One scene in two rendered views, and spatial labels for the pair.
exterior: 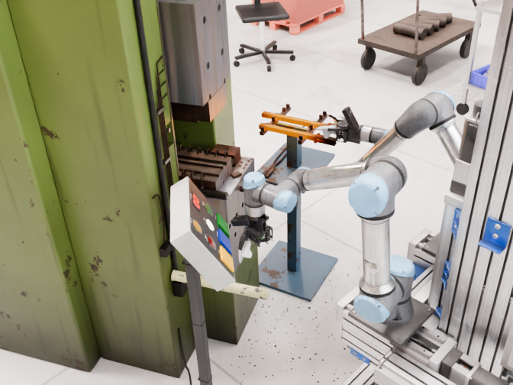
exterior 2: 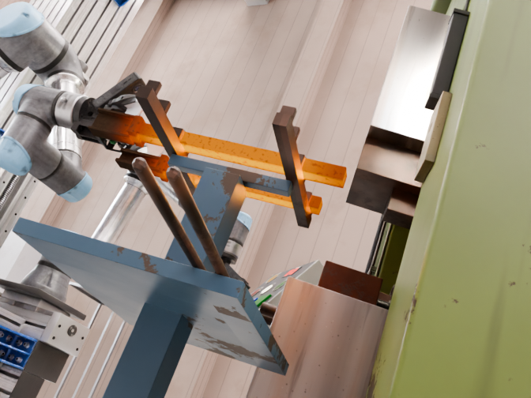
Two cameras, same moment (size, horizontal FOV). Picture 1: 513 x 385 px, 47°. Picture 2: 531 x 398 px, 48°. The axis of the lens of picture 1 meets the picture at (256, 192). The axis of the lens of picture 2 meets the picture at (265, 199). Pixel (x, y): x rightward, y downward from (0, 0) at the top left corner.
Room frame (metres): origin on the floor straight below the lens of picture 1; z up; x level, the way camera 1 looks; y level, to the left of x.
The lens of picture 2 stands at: (3.54, -0.31, 0.57)
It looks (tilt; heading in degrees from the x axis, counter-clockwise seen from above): 24 degrees up; 169
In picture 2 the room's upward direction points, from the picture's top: 21 degrees clockwise
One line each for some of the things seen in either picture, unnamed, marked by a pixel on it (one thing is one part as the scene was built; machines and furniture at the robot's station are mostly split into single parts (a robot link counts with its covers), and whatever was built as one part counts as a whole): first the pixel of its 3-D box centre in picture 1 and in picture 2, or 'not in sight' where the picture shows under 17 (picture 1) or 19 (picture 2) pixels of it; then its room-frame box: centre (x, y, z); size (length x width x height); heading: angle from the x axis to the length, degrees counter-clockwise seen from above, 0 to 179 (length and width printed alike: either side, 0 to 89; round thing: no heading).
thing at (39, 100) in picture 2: (382, 137); (43, 106); (2.34, -0.58, 1.07); 0.11 x 0.08 x 0.09; 61
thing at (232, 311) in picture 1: (198, 277); not in sight; (2.40, 0.33, 0.23); 0.56 x 0.38 x 0.47; 70
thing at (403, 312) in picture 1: (392, 300); (48, 282); (1.53, -0.47, 0.87); 0.15 x 0.15 x 0.10
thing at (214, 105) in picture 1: (172, 95); (434, 195); (2.34, 0.34, 1.32); 0.42 x 0.20 x 0.10; 70
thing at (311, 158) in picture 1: (294, 166); (171, 308); (2.69, -0.20, 0.73); 0.40 x 0.30 x 0.02; 150
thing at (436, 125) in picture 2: not in sight; (433, 137); (2.61, 0.16, 1.27); 0.09 x 0.02 x 0.17; 160
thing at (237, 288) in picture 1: (220, 284); not in sight; (1.92, 0.17, 0.62); 0.44 x 0.05 x 0.05; 70
